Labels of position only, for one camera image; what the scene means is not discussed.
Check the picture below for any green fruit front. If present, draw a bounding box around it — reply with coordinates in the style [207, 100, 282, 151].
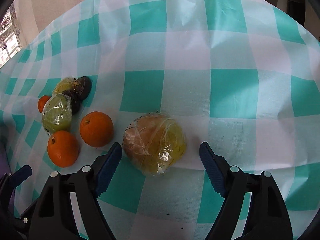
[42, 93, 72, 135]

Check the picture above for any small orange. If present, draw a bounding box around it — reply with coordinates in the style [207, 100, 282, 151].
[37, 95, 51, 113]

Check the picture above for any large yellow-brown fruit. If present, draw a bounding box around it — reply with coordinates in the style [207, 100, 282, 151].
[122, 113, 187, 176]

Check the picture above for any dark mangosteen front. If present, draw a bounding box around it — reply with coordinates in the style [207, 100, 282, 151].
[63, 90, 80, 115]

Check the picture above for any dark mangosteen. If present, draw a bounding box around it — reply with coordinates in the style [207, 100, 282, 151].
[72, 76, 92, 102]
[63, 90, 80, 115]

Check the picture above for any wrapped yellow-green fruit back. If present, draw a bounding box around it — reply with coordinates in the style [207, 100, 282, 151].
[52, 77, 76, 95]

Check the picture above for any dark mangosteen back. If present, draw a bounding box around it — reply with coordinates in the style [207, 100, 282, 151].
[72, 76, 92, 102]

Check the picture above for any window with lattice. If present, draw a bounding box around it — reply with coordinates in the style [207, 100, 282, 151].
[0, 4, 22, 67]

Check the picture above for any teal white checkered tablecloth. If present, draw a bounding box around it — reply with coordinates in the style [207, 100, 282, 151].
[1, 0, 319, 239]

